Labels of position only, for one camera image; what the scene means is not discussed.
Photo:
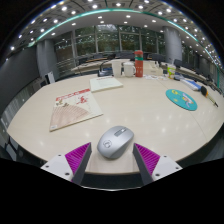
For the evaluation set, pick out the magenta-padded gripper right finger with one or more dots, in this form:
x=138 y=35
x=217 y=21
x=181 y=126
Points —
x=148 y=158

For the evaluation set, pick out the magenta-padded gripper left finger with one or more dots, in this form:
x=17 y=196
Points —
x=76 y=156

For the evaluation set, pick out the silver grey computer mouse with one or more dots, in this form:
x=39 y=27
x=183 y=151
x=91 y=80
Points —
x=115 y=142

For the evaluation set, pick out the round teal printed mouse pad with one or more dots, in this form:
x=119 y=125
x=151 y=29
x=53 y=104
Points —
x=181 y=99

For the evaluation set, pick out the fan-print magazine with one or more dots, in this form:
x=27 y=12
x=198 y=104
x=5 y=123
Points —
x=73 y=110

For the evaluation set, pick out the white paper booklet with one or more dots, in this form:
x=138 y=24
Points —
x=105 y=83

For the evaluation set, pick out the colourful sticker sheet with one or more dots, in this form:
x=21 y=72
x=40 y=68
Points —
x=156 y=77

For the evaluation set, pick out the blue and white book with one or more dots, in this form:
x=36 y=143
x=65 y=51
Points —
x=191 y=84

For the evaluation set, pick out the black microphone with yellow band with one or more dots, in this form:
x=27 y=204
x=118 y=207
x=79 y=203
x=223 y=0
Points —
x=204 y=90

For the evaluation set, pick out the white cardboard box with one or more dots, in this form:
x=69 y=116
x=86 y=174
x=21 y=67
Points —
x=152 y=69

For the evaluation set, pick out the green-print paper cup with straw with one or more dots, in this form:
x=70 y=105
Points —
x=171 y=71

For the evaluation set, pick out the long curved conference desk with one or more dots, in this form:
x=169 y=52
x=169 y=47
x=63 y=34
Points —
x=90 y=65

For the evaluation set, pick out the red bottle with green band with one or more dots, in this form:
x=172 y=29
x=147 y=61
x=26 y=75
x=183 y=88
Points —
x=139 y=65

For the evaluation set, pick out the white paper cup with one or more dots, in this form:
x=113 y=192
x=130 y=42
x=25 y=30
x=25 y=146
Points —
x=117 y=68

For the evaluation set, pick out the dark office chairs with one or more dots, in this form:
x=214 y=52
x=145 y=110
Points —
x=156 y=57

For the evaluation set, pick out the ceiling lights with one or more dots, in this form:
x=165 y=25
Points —
x=94 y=6

